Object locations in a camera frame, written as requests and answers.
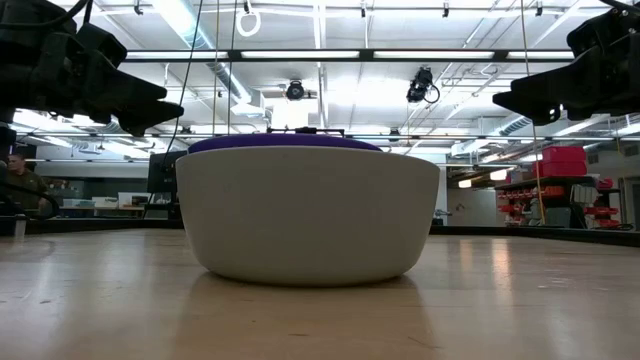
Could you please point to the black round ceiling device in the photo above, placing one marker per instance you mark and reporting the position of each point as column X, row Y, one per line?
column 295, row 90

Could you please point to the person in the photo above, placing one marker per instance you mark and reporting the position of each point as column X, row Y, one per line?
column 22, row 182

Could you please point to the black overhead camera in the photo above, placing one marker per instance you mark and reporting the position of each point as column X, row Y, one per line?
column 420, row 85

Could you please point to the dark blue plastic bowl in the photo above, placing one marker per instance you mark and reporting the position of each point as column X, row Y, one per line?
column 285, row 142

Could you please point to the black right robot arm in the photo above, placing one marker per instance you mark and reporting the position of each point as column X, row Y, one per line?
column 627, row 5

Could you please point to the black overhead light bar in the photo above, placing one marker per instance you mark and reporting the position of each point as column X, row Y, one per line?
column 367, row 55

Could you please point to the large grey bowl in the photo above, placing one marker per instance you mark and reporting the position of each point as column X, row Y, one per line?
column 307, row 215

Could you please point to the black storage shelf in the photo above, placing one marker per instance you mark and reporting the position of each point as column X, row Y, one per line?
column 555, row 181

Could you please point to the red storage bin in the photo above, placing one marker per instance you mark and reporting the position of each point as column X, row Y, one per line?
column 564, row 154
column 562, row 169

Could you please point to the black table frame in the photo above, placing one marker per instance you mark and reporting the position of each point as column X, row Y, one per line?
column 100, row 225

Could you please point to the small white post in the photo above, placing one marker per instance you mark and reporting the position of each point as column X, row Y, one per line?
column 20, row 227

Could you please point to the black computer monitor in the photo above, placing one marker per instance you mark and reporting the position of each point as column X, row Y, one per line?
column 162, row 172

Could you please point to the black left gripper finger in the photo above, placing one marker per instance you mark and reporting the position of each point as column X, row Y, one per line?
column 127, row 85
column 150, row 115

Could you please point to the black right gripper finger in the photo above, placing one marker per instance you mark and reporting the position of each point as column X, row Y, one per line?
column 565, row 77
column 530, row 106

